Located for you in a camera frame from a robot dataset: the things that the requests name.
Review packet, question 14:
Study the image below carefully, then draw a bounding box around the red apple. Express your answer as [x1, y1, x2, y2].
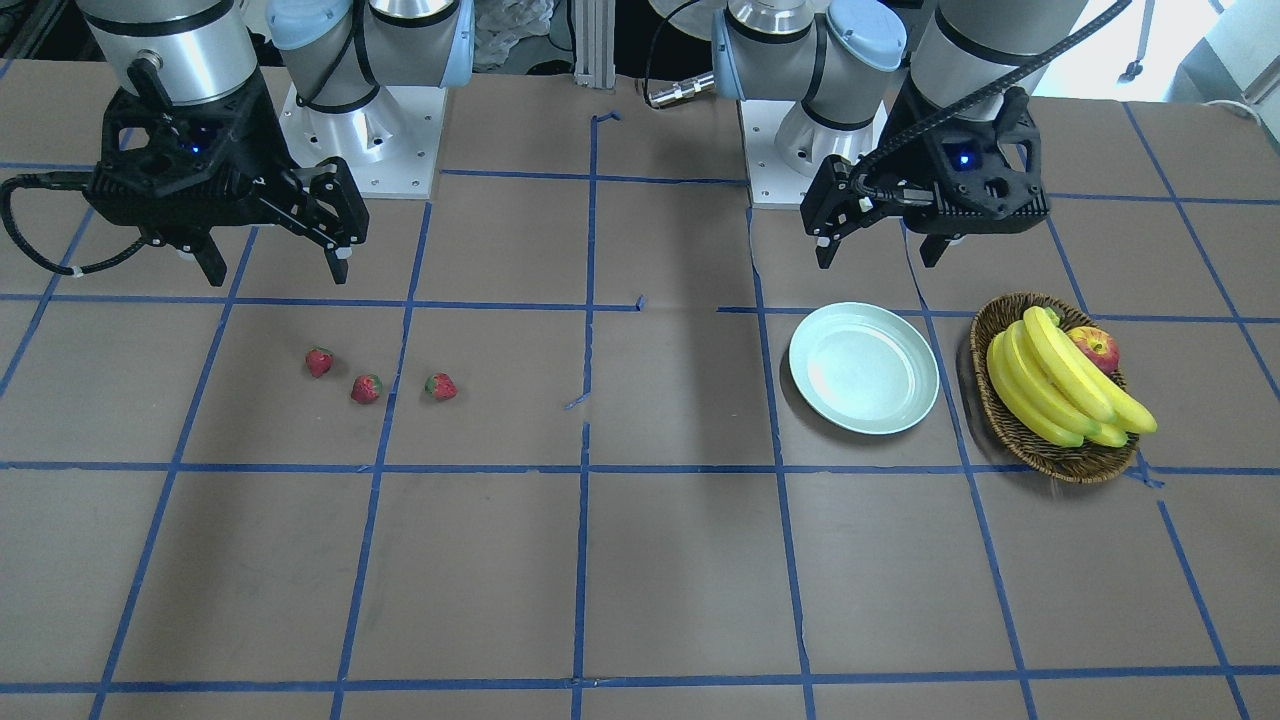
[1068, 325, 1120, 375]

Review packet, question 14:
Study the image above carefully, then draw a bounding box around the light green plate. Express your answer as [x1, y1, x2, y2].
[787, 302, 941, 436]

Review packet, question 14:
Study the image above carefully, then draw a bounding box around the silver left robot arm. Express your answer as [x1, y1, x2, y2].
[710, 1, 1085, 269]

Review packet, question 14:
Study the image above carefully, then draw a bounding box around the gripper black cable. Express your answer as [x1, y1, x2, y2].
[0, 172, 151, 277]
[850, 0, 1137, 191]

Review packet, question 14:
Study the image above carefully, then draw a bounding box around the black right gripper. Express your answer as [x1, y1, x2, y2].
[88, 68, 370, 287]

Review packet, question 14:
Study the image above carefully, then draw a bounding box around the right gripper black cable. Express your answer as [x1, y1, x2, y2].
[0, 172, 151, 277]

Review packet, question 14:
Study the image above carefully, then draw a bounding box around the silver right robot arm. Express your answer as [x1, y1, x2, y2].
[78, 1, 475, 286]

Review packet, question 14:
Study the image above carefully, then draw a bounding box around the aluminium frame post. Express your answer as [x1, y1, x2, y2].
[570, 0, 617, 94]

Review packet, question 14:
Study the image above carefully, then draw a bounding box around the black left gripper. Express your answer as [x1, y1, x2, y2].
[800, 86, 1050, 270]

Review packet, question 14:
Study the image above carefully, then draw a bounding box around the red strawberry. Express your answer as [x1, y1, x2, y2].
[422, 372, 458, 401]
[303, 346, 335, 378]
[349, 373, 384, 405]

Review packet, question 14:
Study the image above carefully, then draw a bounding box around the brown wicker basket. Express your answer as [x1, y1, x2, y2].
[955, 291, 1140, 484]

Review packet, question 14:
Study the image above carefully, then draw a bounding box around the yellow banana bunch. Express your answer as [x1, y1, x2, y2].
[986, 306, 1158, 448]

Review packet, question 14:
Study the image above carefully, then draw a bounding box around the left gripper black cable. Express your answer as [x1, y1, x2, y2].
[850, 0, 1137, 191]

